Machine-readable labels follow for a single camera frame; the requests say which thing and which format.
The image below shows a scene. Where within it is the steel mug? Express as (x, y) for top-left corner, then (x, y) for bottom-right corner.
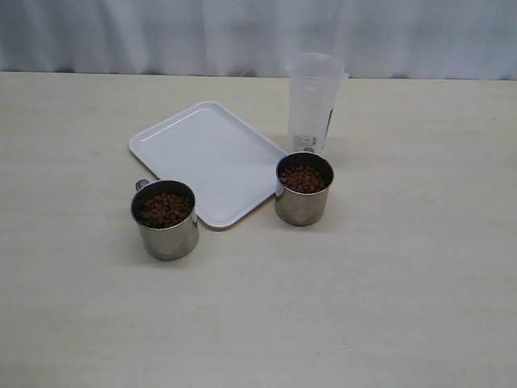
(275, 151), (334, 226)
(130, 179), (200, 261)

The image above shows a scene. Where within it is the clear plastic tumbler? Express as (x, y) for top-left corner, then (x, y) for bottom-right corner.
(286, 53), (349, 154)

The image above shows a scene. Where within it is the white rectangular plastic tray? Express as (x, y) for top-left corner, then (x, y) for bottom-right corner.
(128, 101), (286, 230)

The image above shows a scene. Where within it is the white curtain backdrop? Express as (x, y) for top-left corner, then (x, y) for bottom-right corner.
(1, 1), (516, 80)

